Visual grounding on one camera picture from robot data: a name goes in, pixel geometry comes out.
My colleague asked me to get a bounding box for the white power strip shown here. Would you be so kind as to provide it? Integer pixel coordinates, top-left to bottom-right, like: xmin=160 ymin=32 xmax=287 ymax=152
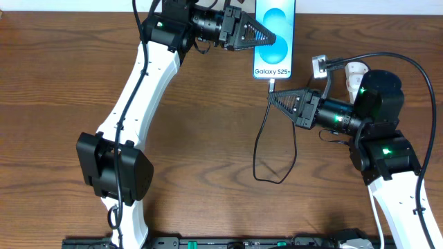
xmin=346 ymin=75 xmax=363 ymax=104

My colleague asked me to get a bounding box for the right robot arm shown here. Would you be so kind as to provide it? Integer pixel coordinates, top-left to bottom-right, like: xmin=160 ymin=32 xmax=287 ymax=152
xmin=268 ymin=70 xmax=442 ymax=248

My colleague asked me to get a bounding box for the blue screen Galaxy smartphone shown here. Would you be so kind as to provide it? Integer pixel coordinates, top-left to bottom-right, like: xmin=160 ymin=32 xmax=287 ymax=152
xmin=253 ymin=0 xmax=296 ymax=79

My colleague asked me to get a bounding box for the white power strip cord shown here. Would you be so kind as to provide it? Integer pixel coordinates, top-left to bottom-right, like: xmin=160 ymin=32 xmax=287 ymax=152
xmin=367 ymin=186 xmax=386 ymax=249

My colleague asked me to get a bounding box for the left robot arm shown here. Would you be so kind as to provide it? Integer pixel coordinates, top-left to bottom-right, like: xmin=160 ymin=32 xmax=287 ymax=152
xmin=76 ymin=0 xmax=276 ymax=248

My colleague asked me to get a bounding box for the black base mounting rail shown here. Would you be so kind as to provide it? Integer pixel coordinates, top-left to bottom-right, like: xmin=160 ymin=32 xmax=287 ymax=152
xmin=62 ymin=236 xmax=381 ymax=249

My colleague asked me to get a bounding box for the black USB charging cable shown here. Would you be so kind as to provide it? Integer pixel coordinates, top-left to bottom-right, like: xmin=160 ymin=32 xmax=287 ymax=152
xmin=252 ymin=77 xmax=298 ymax=185

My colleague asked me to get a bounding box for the white USB charger adapter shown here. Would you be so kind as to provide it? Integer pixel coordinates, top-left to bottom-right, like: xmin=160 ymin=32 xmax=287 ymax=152
xmin=345 ymin=62 xmax=370 ymax=78

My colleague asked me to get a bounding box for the black left camera cable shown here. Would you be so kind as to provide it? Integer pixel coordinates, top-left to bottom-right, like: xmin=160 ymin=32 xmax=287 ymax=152
xmin=107 ymin=0 xmax=163 ymax=249

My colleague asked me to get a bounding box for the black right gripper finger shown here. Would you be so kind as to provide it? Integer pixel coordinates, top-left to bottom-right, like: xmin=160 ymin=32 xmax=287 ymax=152
xmin=268 ymin=88 xmax=309 ymax=120
xmin=321 ymin=68 xmax=333 ymax=99

